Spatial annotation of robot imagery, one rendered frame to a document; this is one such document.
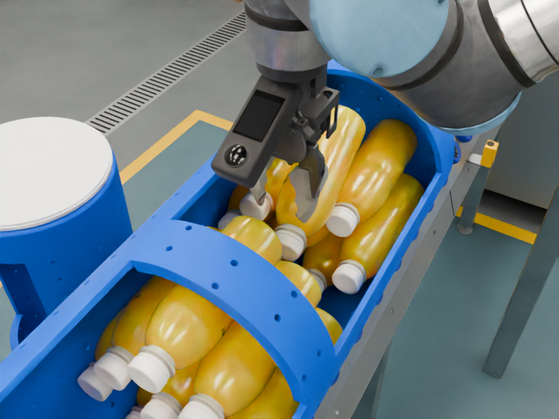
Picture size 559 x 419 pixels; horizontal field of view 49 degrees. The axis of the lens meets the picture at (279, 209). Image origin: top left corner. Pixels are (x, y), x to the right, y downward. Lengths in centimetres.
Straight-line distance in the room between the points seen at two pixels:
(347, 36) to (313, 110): 24
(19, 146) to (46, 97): 212
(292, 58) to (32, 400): 45
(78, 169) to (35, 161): 8
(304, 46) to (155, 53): 289
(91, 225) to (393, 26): 68
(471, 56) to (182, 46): 302
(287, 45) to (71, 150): 58
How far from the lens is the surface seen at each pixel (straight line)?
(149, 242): 64
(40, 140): 113
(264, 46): 59
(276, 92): 63
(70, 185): 102
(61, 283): 107
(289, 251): 76
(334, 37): 44
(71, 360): 77
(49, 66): 349
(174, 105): 303
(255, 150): 61
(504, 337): 191
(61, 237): 100
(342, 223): 80
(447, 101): 54
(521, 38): 53
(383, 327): 100
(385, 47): 46
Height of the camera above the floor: 168
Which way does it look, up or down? 44 degrees down
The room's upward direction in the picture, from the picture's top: straight up
